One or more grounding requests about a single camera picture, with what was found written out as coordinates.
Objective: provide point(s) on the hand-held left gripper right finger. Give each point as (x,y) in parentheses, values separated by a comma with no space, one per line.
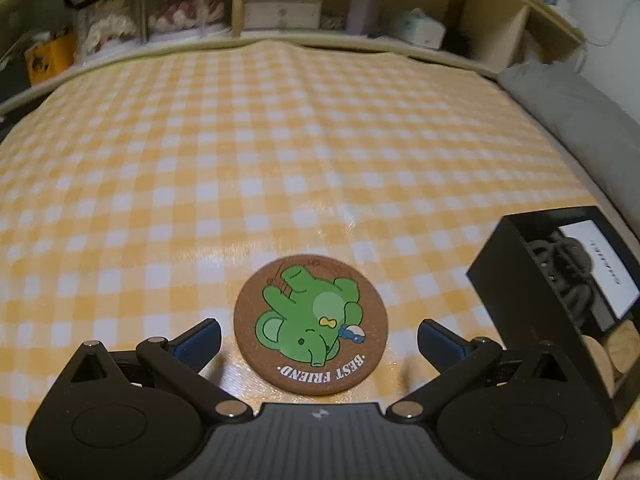
(440,344)

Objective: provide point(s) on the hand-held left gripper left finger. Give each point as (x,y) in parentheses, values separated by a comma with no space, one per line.
(197,344)

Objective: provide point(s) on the black rectangular tray box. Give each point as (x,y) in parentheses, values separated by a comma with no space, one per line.
(510,285)

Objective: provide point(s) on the round green elephant coaster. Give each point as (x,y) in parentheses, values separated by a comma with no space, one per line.
(310,320)

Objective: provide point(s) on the brown hair claw clip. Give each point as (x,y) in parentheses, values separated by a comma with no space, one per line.
(555,260)

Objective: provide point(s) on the oval wooden box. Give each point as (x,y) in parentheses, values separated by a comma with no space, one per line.
(625,347)

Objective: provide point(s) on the black and white gift box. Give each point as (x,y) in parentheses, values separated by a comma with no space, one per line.
(610,270)

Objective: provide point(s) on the yellow checked blanket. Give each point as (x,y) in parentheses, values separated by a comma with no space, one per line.
(250,135)

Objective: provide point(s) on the grey pillow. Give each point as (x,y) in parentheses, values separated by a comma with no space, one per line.
(575,120)

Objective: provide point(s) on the long wooden shelf unit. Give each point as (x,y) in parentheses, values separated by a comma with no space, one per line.
(500,35)

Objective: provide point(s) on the white tissue pack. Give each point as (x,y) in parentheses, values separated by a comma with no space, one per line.
(422,27)

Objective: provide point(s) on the yellow printed box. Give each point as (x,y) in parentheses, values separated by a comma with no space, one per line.
(50,60)

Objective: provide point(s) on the clear case with white doll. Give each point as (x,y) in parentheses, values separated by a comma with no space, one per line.
(107,22)

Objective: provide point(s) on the dark patterned scrunchie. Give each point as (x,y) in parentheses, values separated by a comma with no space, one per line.
(334,20)

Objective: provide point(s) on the white drawer box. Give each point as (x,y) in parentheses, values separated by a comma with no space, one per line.
(282,12)

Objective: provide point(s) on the purple box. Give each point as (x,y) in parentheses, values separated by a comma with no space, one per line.
(363,7)

